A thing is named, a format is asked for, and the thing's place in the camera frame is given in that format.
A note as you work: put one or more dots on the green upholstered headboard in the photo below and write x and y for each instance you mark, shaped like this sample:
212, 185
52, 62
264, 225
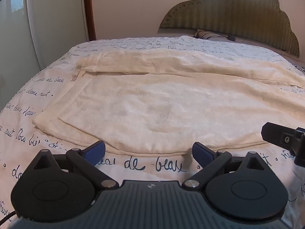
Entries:
259, 20

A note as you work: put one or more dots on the cream fleece pants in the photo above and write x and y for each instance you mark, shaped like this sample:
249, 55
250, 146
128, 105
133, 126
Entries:
161, 101

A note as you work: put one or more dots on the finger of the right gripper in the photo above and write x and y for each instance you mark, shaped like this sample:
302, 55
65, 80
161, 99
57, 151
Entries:
279, 135

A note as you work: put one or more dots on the striped pillow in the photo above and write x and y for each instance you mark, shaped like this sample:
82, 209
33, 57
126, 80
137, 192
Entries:
210, 35

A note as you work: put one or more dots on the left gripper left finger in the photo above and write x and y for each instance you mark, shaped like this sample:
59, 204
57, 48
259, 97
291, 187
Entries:
84, 162

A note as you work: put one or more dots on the white script-print bedspread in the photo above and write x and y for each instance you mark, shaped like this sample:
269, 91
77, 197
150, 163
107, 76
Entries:
21, 140

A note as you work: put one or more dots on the dark red door frame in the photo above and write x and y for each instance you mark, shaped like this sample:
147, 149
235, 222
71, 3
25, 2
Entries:
89, 20

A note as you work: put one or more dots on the white floral wardrobe door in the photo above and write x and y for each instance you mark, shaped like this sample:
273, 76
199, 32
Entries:
34, 34

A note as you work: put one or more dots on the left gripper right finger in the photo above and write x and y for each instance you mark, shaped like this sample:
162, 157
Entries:
212, 164

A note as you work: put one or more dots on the small black device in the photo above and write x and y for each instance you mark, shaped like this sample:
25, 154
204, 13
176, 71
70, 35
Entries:
231, 38

